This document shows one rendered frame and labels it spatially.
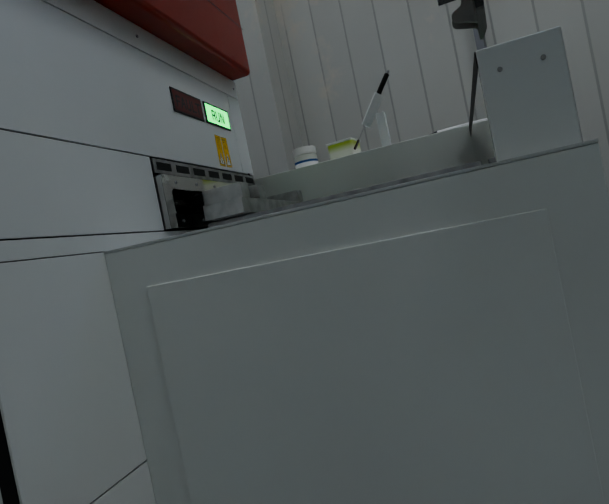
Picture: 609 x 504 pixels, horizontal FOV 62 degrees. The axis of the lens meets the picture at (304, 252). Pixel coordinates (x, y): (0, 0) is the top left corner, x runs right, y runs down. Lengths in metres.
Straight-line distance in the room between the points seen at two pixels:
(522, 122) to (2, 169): 0.60
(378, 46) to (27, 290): 2.74
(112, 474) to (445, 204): 0.53
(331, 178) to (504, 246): 0.72
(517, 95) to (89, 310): 0.60
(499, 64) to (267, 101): 2.66
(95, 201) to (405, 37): 2.54
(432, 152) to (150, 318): 0.75
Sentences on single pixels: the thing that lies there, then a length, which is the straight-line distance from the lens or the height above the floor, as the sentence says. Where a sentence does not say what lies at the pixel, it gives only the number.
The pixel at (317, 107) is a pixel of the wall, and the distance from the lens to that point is 3.30.
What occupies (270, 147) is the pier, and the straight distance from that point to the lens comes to 3.22.
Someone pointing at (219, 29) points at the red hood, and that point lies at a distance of 1.25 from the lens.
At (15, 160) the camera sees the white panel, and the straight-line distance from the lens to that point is 0.69.
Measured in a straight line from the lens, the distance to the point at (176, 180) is 0.94.
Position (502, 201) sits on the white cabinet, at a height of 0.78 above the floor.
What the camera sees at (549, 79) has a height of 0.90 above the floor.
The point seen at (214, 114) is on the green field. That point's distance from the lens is 1.19.
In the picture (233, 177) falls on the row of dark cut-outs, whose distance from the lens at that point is 1.19.
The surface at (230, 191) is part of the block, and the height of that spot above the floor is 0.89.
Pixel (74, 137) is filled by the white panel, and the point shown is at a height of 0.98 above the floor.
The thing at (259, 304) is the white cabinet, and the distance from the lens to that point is 0.65.
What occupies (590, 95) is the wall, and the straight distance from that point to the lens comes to 2.83.
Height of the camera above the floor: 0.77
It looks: 1 degrees down
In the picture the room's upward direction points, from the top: 11 degrees counter-clockwise
